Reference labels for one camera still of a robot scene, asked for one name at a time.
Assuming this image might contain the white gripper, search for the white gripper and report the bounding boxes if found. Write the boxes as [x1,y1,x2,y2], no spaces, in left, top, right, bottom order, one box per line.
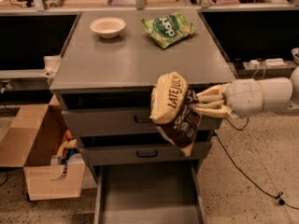
[193,79,263,119]

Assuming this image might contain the brown sea salt chip bag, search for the brown sea salt chip bag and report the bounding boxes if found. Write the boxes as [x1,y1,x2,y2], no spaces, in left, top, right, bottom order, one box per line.
[149,72,201,157]

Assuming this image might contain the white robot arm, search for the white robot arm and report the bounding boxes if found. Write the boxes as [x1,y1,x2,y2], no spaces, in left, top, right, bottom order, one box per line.
[191,68,299,119]

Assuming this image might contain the grey middle drawer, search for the grey middle drawer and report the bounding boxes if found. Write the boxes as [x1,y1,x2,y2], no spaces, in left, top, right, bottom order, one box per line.
[80,142,212,166]

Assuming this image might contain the grey drawer cabinet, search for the grey drawer cabinet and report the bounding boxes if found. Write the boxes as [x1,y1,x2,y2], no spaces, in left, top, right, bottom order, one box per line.
[50,8,237,173]

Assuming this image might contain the grey top drawer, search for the grey top drawer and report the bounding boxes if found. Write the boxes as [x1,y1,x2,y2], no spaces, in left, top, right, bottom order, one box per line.
[61,105,224,138]

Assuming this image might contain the green chip bag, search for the green chip bag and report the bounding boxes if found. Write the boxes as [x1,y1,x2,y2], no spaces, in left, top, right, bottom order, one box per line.
[141,12,195,49]

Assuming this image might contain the grey open bottom drawer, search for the grey open bottom drawer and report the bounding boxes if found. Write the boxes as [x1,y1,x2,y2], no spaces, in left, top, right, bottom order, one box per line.
[94,161,207,224]

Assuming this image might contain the white plug adapter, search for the white plug adapter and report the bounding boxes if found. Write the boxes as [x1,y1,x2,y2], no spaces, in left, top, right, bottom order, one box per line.
[250,60,260,67]

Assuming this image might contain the white power strip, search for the white power strip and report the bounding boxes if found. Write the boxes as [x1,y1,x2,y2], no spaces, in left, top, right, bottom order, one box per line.
[264,58,287,68]

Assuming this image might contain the white bowl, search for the white bowl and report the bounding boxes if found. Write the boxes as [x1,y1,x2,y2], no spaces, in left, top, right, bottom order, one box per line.
[90,17,126,39]

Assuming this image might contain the items inside cardboard box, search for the items inside cardboard box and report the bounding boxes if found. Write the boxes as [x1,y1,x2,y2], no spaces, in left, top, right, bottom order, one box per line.
[50,130,78,165]

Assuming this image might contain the open cardboard box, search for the open cardboard box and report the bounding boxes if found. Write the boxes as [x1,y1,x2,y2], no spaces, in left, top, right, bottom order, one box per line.
[0,97,85,201]

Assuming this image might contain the black floor cable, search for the black floor cable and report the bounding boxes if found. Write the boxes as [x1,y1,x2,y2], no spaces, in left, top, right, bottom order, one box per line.
[214,117,299,211]

